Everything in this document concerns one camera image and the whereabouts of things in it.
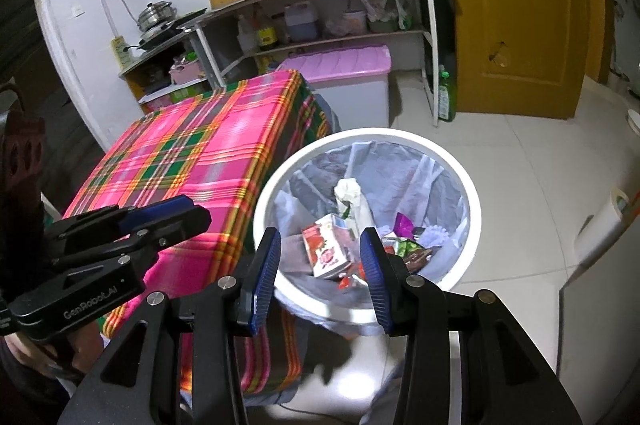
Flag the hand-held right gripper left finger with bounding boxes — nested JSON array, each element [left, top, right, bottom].
[[57, 227, 282, 425]]

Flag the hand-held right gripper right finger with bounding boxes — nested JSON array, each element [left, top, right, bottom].
[[359, 227, 583, 425]]

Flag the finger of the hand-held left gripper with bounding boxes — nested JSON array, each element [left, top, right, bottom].
[[42, 195, 198, 246], [47, 205, 212, 276]]

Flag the green yellow snack wrapper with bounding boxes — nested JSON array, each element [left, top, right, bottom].
[[382, 237, 426, 256]]

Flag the brown wrapper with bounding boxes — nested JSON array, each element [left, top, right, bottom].
[[402, 250, 436, 273]]

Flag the purple snack bag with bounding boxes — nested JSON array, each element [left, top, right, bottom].
[[394, 211, 418, 240]]

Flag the pink drink carton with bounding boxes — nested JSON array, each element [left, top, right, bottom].
[[301, 213, 362, 280]]

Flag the white foam fruit net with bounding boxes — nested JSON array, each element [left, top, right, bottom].
[[417, 227, 453, 251]]

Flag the beige paper bag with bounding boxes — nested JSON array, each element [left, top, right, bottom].
[[334, 177, 376, 231]]

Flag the clear plastic bin liner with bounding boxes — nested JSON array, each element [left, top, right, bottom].
[[272, 142, 471, 336]]

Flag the white round bin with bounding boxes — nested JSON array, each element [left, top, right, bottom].
[[252, 127, 483, 323]]

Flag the pink plaid tablecloth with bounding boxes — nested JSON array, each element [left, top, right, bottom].
[[62, 70, 333, 398]]

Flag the green boxes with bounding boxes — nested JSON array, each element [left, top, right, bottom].
[[142, 82, 211, 110]]

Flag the pink basket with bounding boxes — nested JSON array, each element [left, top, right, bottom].
[[169, 57, 201, 86]]

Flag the dark red perforated chair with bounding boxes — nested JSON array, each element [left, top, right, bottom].
[[0, 110, 47, 231]]

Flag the small wooden shelf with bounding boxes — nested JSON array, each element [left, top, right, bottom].
[[118, 32, 221, 113]]

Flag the yellow power strip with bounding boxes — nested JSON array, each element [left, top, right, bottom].
[[112, 36, 130, 70]]

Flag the black induction cooker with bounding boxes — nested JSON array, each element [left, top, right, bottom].
[[135, 7, 208, 52]]

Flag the white plastic jug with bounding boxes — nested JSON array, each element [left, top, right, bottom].
[[236, 16, 258, 56]]

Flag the steel pot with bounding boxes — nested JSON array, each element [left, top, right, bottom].
[[136, 1, 178, 33]]

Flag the green plastic bottle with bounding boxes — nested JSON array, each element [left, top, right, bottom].
[[436, 65, 457, 123]]

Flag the soy sauce bottle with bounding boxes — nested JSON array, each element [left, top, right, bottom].
[[255, 7, 278, 52]]

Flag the pink lid storage bin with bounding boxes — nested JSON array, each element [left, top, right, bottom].
[[277, 45, 392, 130]]

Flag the white appliance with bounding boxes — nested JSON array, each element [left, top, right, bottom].
[[557, 185, 640, 416]]

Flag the purple liquid jug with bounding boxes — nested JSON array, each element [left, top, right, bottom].
[[282, 2, 321, 43]]

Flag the white plastic tub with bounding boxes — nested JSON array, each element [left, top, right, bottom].
[[342, 10, 368, 36]]

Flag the crumpled plastic bags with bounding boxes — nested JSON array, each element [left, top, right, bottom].
[[360, 0, 413, 33]]

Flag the wooden door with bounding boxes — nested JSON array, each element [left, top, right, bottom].
[[434, 0, 616, 120]]

